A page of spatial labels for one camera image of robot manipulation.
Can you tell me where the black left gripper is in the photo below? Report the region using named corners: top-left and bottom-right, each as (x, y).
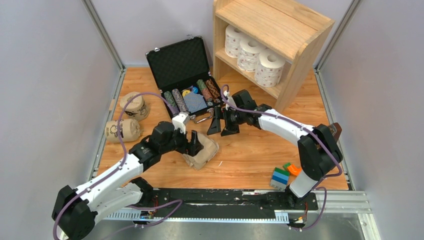
top-left (160, 124), bottom-right (204, 156)

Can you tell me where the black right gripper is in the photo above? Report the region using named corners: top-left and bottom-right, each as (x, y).
top-left (207, 107), bottom-right (245, 137)

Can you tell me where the brown roll labelled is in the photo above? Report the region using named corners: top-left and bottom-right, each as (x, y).
top-left (182, 133), bottom-right (219, 170)

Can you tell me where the floral toilet roll two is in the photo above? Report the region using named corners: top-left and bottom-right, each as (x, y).
top-left (254, 48), bottom-right (286, 88)

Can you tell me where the floral toilet roll one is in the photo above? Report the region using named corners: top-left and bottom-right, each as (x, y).
top-left (237, 37), bottom-right (266, 72)

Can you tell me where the floral toilet roll three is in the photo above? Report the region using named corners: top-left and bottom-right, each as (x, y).
top-left (224, 24), bottom-right (246, 58)

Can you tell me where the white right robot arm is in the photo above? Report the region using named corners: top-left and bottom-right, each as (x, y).
top-left (207, 89), bottom-right (343, 209)

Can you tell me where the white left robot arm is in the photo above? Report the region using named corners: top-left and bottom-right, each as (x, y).
top-left (51, 121), bottom-right (218, 240)

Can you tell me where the wooden shelf unit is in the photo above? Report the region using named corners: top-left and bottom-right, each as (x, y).
top-left (212, 0), bottom-right (335, 112)

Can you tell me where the brown wrapped roll lying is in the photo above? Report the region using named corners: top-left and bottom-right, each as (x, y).
top-left (104, 118), bottom-right (143, 143)

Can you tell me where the brown wrapped roll upright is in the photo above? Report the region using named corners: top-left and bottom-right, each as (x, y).
top-left (119, 91), bottom-right (150, 122)

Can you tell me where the black poker chip case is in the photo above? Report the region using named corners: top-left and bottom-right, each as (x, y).
top-left (145, 36), bottom-right (224, 121)

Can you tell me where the blue green block stack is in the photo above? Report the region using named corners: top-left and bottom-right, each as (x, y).
top-left (269, 167), bottom-right (290, 192)

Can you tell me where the orange curved toy piece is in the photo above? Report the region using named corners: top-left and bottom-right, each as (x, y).
top-left (282, 162), bottom-right (302, 177)

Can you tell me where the brown metronome with glass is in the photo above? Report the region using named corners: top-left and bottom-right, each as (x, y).
top-left (328, 122), bottom-right (342, 142)

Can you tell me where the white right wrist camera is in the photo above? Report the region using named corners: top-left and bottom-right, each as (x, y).
top-left (222, 90), bottom-right (236, 111)

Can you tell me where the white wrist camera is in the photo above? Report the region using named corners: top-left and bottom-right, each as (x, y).
top-left (222, 90), bottom-right (236, 111)
top-left (171, 112), bottom-right (190, 134)

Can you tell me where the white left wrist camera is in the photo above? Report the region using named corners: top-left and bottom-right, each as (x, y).
top-left (171, 112), bottom-right (190, 134)

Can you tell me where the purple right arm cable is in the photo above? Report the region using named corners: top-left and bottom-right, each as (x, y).
top-left (220, 84), bottom-right (343, 232)

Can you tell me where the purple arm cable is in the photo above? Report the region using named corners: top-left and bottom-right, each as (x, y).
top-left (220, 84), bottom-right (343, 232)
top-left (52, 92), bottom-right (185, 240)

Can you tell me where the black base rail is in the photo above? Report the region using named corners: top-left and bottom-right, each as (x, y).
top-left (136, 188), bottom-right (319, 219)

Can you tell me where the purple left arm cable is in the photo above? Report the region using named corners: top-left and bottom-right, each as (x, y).
top-left (52, 92), bottom-right (185, 240)

